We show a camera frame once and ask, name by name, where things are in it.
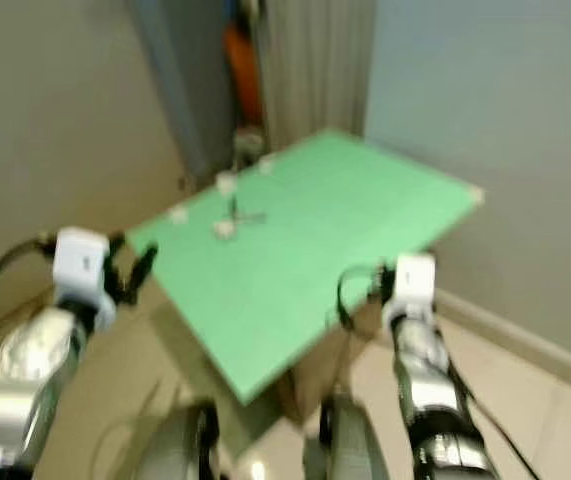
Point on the wooden cabinet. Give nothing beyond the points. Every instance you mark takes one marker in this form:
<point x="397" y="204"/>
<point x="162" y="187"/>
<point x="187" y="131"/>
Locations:
<point x="315" y="70"/>

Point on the robot left leg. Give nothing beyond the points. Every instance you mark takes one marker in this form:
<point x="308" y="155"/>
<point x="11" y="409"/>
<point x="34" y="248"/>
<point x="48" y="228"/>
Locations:
<point x="180" y="450"/>

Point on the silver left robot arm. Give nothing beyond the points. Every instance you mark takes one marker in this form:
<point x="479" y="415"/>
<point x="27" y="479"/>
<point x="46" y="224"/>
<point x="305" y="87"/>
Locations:
<point x="35" y="360"/>

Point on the white tape piece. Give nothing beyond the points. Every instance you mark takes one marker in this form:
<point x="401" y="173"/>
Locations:
<point x="266" y="163"/>
<point x="225" y="182"/>
<point x="178" y="213"/>

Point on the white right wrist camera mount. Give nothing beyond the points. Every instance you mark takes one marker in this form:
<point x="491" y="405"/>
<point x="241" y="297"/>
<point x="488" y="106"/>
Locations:
<point x="416" y="278"/>

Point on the green-topped wooden table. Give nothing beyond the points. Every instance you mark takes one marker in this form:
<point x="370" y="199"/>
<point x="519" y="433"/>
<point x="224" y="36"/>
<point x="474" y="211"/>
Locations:
<point x="325" y="240"/>

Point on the orange container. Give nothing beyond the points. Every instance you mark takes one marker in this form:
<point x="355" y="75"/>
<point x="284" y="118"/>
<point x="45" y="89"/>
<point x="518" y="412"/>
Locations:
<point x="243" y="75"/>

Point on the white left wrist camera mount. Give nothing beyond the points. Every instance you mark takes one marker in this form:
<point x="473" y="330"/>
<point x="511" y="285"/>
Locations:
<point x="82" y="262"/>

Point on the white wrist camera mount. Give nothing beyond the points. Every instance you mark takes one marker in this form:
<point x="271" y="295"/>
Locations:
<point x="82" y="262"/>
<point x="416" y="278"/>

